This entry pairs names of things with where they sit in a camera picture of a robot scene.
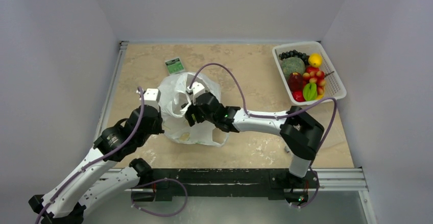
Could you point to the green labelled screw box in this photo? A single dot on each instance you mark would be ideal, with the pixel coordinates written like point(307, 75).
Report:
point(174, 66)

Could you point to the green fake fruit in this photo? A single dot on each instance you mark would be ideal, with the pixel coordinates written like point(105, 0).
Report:
point(310, 92)

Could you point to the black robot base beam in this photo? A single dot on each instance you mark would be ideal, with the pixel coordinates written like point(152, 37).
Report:
point(163, 184)

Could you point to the white plastic basket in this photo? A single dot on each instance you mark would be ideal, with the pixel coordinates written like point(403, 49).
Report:
point(334, 86)

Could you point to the white plastic shopping bag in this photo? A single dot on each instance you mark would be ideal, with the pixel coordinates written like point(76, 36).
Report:
point(175, 103)

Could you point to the aluminium frame rail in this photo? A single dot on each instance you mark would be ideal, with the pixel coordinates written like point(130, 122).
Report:
point(106, 109)

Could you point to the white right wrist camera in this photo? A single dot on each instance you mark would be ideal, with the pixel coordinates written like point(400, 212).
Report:
point(195, 91)

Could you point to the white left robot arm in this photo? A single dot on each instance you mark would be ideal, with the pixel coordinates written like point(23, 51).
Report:
point(72, 199)

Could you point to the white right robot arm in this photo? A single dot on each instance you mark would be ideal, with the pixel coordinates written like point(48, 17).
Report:
point(301, 133)

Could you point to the dark red fake apple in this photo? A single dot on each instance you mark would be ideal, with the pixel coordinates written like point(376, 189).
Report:
point(295, 82)

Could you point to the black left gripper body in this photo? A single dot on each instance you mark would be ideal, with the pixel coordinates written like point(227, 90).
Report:
point(157, 129)

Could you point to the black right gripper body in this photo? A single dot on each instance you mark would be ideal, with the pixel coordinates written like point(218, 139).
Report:
point(195, 110)

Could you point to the red fake cherry bunch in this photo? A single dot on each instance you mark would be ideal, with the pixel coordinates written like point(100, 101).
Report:
point(318, 78)

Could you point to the yellow fake lemon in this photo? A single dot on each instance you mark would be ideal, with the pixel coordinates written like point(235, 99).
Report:
point(315, 60)

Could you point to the green fake melon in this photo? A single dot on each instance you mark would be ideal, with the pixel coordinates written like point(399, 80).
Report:
point(292, 65)

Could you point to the dark fake grape bunch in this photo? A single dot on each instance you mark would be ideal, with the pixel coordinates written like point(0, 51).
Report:
point(294, 53)

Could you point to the red fake strawberry in basket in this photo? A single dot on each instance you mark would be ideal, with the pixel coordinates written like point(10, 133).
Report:
point(310, 69)

